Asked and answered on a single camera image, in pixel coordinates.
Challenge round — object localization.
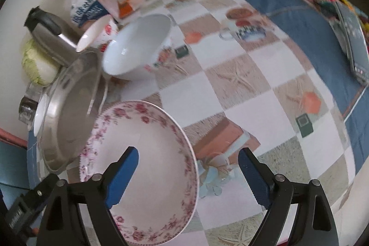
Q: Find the pink floral plate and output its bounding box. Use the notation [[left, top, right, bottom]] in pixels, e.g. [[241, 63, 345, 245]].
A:
[[79, 101, 199, 245]]

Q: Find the large steel plate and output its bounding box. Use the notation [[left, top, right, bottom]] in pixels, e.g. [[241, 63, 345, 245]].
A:
[[38, 49, 107, 175]]

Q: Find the white deep bowl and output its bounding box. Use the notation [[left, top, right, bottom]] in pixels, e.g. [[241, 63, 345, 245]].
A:
[[102, 14, 173, 81]]

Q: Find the red rimmed strawberry bowl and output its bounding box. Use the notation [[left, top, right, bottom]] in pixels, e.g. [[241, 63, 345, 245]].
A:
[[76, 15, 118, 52]]

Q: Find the napa cabbage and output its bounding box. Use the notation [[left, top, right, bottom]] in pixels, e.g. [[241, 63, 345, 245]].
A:
[[21, 39, 61, 87]]

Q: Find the checkered patterned tablecloth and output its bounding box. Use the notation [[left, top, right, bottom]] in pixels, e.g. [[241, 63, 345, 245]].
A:
[[102, 0, 368, 245]]

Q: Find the steel thermos jug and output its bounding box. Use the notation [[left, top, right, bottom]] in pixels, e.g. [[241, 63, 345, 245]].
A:
[[24, 6, 81, 67]]

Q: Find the colourful clutter pile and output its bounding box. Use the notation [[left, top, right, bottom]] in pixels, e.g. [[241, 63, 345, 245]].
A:
[[304, 0, 368, 86]]

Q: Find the orange snack packet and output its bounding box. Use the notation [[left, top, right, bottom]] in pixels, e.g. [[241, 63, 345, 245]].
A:
[[118, 0, 145, 19]]

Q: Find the glass teapot brown handle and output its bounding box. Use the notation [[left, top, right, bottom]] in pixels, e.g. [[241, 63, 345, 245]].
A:
[[18, 96, 38, 124]]

